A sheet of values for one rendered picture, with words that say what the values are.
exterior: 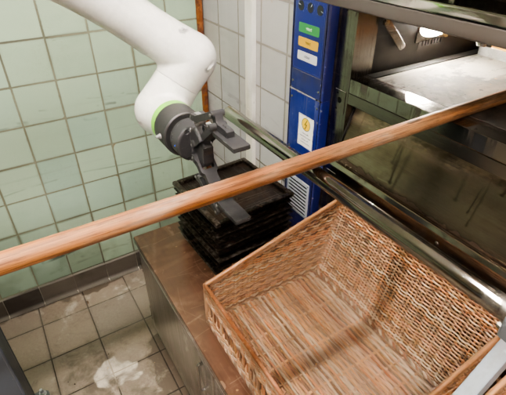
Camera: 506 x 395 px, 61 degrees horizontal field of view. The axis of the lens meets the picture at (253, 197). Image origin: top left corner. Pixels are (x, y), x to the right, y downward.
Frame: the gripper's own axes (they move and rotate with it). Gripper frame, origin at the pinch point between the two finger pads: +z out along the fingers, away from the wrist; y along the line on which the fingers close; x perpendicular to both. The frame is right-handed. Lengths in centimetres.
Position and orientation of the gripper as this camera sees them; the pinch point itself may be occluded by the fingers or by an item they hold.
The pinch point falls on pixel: (239, 183)
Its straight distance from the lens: 68.9
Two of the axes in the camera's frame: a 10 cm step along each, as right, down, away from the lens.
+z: 5.2, 4.9, -7.0
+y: 0.0, 8.2, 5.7
